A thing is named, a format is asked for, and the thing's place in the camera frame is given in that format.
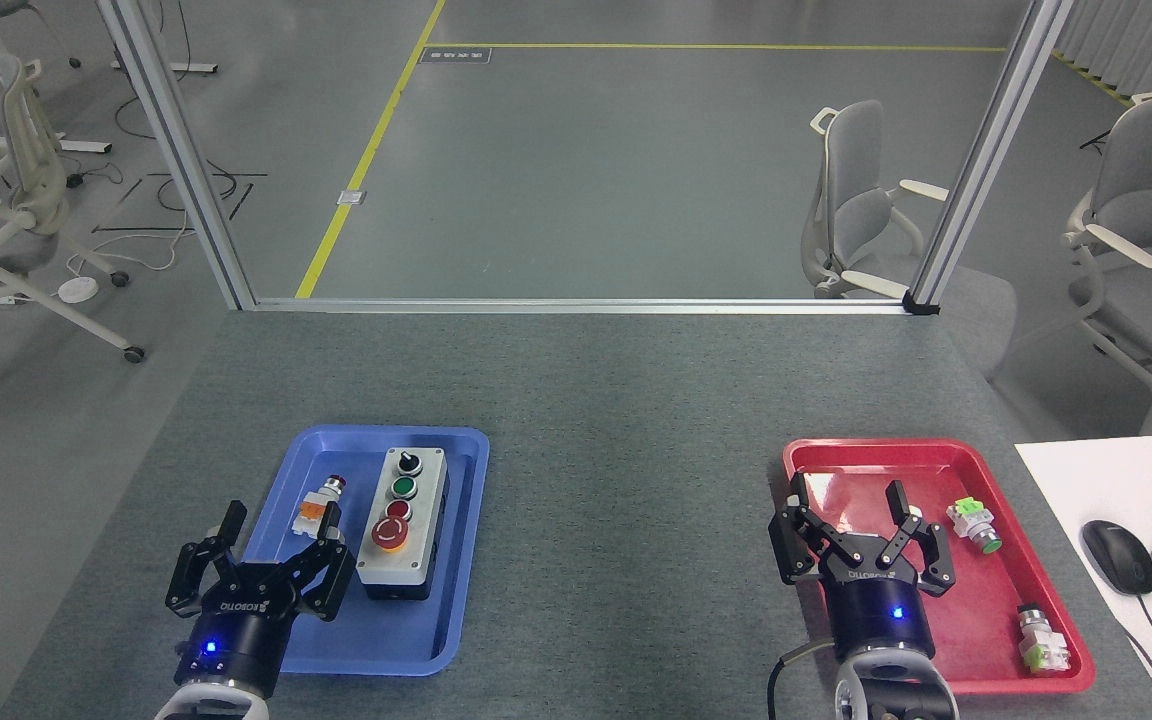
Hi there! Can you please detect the grey control box with buttons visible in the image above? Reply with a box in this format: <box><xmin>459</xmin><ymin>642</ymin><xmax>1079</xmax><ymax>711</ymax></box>
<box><xmin>356</xmin><ymin>445</ymin><xmax>451</xmax><ymax>602</ymax></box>

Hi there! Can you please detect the black computer mouse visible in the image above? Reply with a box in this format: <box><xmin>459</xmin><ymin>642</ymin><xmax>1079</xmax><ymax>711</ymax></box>
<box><xmin>1081</xmin><ymin>520</ymin><xmax>1152</xmax><ymax>597</ymax></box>

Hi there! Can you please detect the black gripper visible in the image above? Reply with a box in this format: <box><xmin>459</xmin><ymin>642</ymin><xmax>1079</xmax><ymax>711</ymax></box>
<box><xmin>769</xmin><ymin>472</ymin><xmax>959</xmax><ymax>662</ymax></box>
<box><xmin>166</xmin><ymin>500</ymin><xmax>357</xmax><ymax>699</ymax></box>

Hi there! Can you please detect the blue plastic tray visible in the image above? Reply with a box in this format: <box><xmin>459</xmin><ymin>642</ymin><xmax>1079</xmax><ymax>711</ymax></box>
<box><xmin>208</xmin><ymin>425</ymin><xmax>491</xmax><ymax>678</ymax></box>

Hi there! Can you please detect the green push button switch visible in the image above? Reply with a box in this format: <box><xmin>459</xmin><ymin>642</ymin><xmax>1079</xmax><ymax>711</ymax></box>
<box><xmin>1016</xmin><ymin>603</ymin><xmax>1072</xmax><ymax>676</ymax></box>
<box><xmin>946</xmin><ymin>497</ymin><xmax>1003</xmax><ymax>555</ymax></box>

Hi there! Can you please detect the silver aluminium post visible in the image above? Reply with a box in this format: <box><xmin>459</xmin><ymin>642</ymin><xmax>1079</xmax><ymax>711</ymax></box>
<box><xmin>904</xmin><ymin>0</ymin><xmax>1075</xmax><ymax>317</ymax></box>
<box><xmin>96</xmin><ymin>0</ymin><xmax>257</xmax><ymax>311</ymax></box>

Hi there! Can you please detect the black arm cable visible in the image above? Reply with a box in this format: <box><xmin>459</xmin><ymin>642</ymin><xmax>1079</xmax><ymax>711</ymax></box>
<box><xmin>768</xmin><ymin>640</ymin><xmax>837</xmax><ymax>720</ymax></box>

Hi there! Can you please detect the silver aluminium rail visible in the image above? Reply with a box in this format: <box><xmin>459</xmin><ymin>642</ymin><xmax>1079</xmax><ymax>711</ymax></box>
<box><xmin>254</xmin><ymin>297</ymin><xmax>912</xmax><ymax>315</ymax></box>

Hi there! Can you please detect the white desk board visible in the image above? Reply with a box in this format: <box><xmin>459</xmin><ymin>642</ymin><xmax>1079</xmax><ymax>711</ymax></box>
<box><xmin>1014</xmin><ymin>432</ymin><xmax>1152</xmax><ymax>720</ymax></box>

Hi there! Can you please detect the red plastic tray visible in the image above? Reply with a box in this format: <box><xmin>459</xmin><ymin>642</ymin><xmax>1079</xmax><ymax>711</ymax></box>
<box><xmin>782</xmin><ymin>437</ymin><xmax>1097</xmax><ymax>696</ymax></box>

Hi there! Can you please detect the red push button switch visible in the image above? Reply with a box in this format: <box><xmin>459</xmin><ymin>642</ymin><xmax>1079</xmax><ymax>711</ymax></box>
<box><xmin>292</xmin><ymin>476</ymin><xmax>349</xmax><ymax>544</ymax></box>

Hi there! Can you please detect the white desk frame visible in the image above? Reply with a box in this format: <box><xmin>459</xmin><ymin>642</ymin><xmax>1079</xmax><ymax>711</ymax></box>
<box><xmin>0</xmin><ymin>0</ymin><xmax>113</xmax><ymax>199</ymax></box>

